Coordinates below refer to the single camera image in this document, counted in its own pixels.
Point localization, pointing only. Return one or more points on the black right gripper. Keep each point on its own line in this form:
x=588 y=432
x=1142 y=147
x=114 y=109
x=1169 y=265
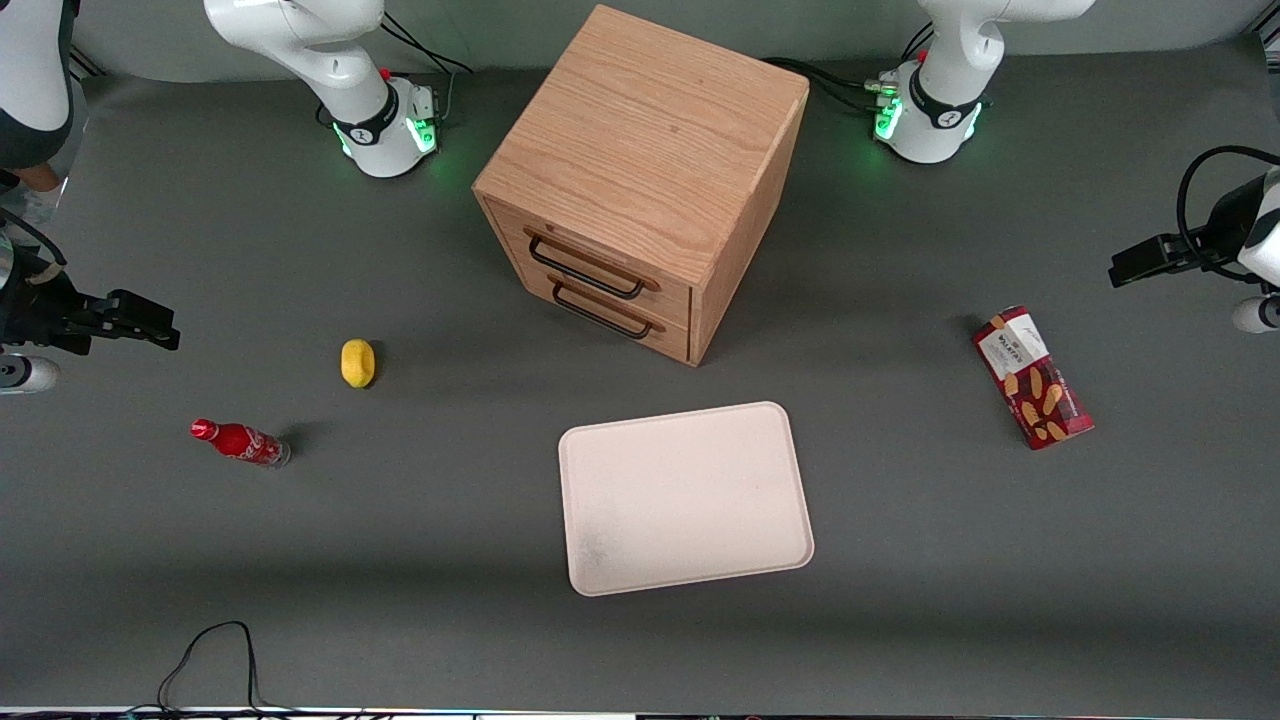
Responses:
x=42 y=304

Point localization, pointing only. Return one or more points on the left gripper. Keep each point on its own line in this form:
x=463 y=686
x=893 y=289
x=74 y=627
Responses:
x=1216 y=233

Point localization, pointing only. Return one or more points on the red tartan cookie box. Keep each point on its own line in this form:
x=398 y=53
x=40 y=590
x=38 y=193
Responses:
x=1030 y=380

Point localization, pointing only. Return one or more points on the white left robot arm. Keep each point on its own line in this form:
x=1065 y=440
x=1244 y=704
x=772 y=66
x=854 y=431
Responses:
x=950 y=60

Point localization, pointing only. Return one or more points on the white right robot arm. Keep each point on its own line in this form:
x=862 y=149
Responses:
x=300 y=40

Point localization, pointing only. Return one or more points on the beige rectangular plastic tray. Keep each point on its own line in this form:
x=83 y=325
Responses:
x=685 y=500

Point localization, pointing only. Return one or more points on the red cola bottle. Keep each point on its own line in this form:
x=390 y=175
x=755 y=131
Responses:
x=240 y=441

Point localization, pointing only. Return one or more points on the yellow lemon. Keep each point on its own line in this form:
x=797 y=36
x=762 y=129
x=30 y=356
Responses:
x=357 y=362

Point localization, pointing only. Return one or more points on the wooden drawer front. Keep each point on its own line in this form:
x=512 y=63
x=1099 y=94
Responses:
x=590 y=250
x=600 y=325

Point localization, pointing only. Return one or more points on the wooden two-drawer cabinet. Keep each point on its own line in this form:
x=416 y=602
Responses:
x=650 y=130

